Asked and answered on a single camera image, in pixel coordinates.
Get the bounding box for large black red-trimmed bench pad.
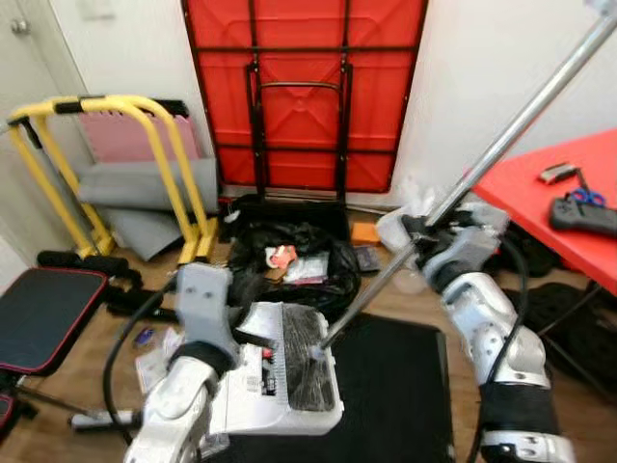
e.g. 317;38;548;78
0;268;109;376

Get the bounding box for silver metal clip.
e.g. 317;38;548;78
538;164;590;187

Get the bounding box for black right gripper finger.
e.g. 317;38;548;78
398;214;433;250

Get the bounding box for black plastic bin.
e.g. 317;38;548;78
224;196;354;242

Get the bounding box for black weight plate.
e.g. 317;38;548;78
528;282;584;334
569;309;617;387

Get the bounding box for small orange box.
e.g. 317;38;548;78
350;222;381;246

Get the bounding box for long black foam roller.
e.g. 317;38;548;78
37;251;129;277

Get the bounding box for white plastic dustpan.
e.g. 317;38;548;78
207;301;346;438

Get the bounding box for short black foam roller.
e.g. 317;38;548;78
106;285;176;320

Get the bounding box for yellow metal exercise frame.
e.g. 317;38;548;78
8;95;219;264

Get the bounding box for grey door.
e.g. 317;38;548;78
0;0;70;263

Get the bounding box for black bin bag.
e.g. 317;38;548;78
228;220;362;310

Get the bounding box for black handheld controller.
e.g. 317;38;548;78
549;196;617;238

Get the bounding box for black floor mat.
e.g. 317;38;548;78
207;313;456;463

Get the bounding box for blue handled scissors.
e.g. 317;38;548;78
567;185;609;209

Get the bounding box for folded red table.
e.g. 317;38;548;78
181;0;429;195

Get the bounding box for small black red-trimmed bench pad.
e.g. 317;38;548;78
0;391;16;437

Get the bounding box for white card package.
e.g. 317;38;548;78
135;352;175;393

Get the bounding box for pink foam mat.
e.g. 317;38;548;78
77;114;202;166

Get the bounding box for white-handled broom black bristles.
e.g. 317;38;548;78
282;0;617;413

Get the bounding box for metal pole white grip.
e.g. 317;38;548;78
19;386;138;433

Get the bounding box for red table black legs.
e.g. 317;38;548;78
470;128;617;295

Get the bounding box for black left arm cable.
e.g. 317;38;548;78
100;280;180;447

